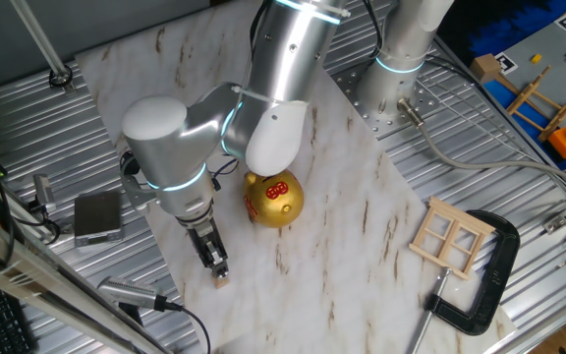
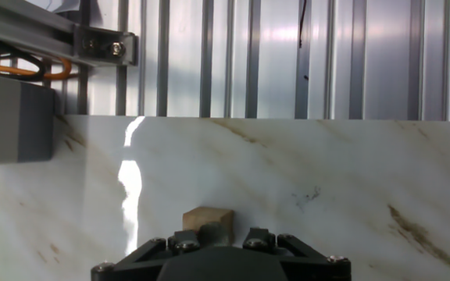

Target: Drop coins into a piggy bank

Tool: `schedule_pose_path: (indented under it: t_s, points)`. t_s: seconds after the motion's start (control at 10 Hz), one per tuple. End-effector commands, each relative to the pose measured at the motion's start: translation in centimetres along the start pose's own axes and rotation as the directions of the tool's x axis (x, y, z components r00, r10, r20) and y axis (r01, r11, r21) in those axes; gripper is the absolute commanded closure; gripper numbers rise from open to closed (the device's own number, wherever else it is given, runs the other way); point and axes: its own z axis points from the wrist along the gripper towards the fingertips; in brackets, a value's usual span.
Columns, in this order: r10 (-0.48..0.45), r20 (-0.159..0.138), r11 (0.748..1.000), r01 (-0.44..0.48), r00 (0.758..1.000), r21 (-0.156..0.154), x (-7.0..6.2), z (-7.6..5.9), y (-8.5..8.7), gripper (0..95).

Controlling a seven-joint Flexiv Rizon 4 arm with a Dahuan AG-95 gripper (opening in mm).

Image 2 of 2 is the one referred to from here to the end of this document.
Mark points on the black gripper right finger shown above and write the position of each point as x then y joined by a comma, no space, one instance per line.
260,238

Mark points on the silver ribbed camera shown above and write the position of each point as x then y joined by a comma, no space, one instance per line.
14,117

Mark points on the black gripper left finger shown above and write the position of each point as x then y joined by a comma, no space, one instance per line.
182,239

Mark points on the marble pattern board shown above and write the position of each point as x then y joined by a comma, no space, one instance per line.
287,175

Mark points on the aluminium frame beam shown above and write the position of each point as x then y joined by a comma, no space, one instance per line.
33,29

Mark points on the small wooden block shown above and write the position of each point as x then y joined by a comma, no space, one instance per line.
205,214

